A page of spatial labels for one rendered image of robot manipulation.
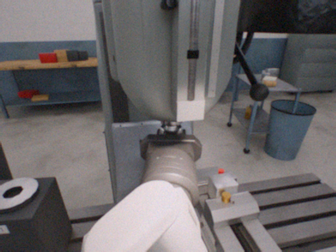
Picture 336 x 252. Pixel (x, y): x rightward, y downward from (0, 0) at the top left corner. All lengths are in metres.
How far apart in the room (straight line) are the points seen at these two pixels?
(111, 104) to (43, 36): 4.09
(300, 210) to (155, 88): 0.61
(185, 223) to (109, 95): 0.62
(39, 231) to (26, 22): 4.56
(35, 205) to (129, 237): 0.32
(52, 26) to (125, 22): 4.47
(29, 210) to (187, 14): 0.44
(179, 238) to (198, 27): 0.24
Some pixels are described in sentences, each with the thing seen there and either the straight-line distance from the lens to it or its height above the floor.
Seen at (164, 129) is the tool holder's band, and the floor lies 1.27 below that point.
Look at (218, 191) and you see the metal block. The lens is 0.56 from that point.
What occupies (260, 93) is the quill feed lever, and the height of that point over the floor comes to 1.37.
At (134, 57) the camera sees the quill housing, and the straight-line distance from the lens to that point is 0.31.
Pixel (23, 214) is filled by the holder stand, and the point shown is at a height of 1.15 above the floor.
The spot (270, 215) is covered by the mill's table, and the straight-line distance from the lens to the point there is 0.72.
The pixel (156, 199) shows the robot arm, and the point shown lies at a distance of 0.23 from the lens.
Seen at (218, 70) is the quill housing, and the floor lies 1.40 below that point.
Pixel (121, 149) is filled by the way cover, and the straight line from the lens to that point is 0.83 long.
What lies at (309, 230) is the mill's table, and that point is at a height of 0.96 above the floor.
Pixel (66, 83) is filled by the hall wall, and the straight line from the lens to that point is 4.87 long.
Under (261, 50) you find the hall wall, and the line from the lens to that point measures 5.58.
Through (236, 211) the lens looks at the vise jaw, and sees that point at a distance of 0.56.
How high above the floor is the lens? 1.46
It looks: 27 degrees down
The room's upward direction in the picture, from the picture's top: straight up
